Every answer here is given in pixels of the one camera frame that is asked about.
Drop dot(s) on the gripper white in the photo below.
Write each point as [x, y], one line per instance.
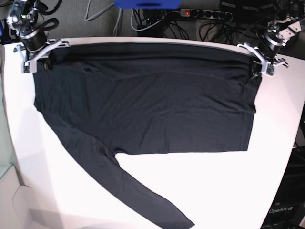
[42, 56]
[266, 66]

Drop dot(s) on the dark navy long-sleeve T-shirt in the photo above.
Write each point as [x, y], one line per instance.
[146, 99]

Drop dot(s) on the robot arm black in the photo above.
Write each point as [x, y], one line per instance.
[35, 47]
[287, 23]

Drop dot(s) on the black power strip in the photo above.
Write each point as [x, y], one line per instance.
[205, 14]

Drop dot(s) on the blue plastic box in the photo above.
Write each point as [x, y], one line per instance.
[148, 4]

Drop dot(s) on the black OpenArm control box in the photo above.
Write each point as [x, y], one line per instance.
[288, 207]

